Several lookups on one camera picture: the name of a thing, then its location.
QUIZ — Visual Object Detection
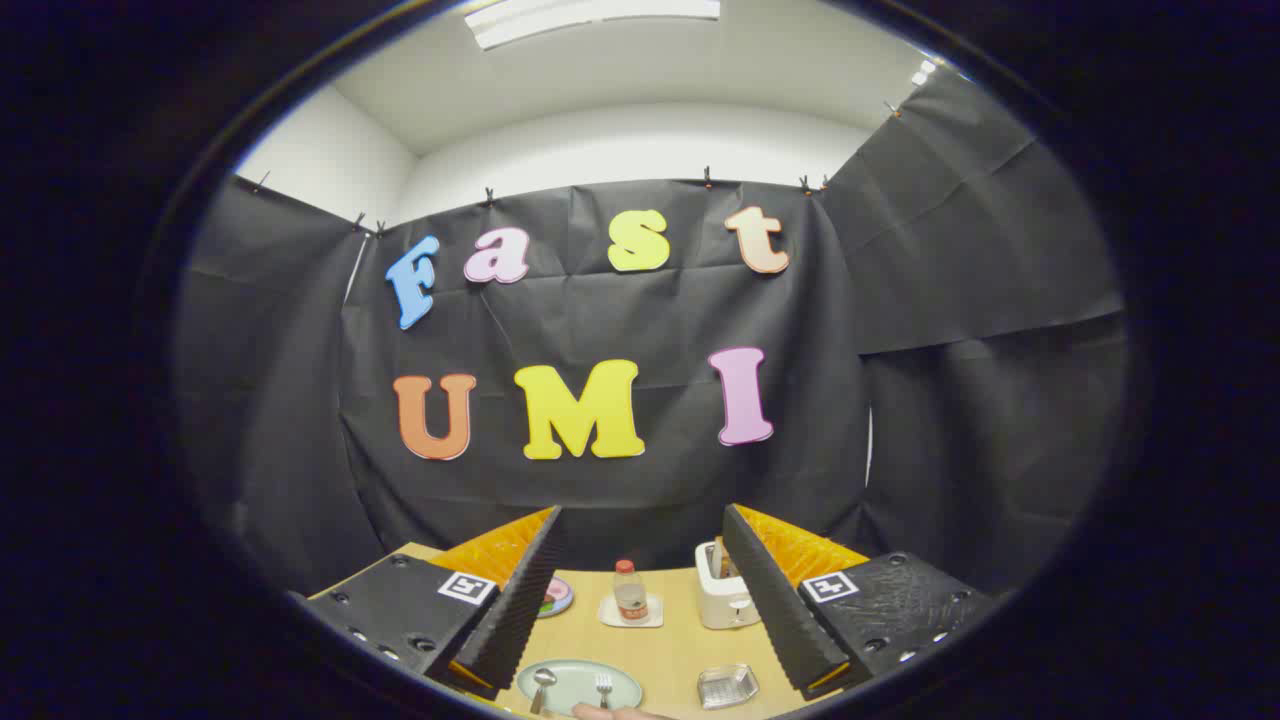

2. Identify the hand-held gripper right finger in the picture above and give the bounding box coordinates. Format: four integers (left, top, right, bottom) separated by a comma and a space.
722, 503, 1001, 701

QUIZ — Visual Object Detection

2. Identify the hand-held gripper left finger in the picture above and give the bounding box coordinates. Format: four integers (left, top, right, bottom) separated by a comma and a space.
305, 505, 566, 701

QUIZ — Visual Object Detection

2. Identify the white toaster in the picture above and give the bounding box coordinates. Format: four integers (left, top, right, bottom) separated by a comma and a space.
695, 540, 763, 631

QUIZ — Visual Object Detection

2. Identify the pale green plate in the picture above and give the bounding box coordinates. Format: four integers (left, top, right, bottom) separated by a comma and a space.
517, 658, 644, 717

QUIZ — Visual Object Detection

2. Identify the clear water bottle red cap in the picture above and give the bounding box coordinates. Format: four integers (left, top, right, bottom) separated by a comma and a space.
613, 559, 649, 623

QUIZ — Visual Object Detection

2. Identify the white square coaster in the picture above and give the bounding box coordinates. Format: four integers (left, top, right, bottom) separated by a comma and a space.
598, 594, 665, 629

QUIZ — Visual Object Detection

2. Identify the row of small clips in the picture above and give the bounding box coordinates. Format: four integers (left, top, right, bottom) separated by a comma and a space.
250, 100, 901, 236

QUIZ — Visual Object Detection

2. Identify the metal wire basket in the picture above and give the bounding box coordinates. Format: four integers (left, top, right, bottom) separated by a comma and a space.
696, 663, 760, 710

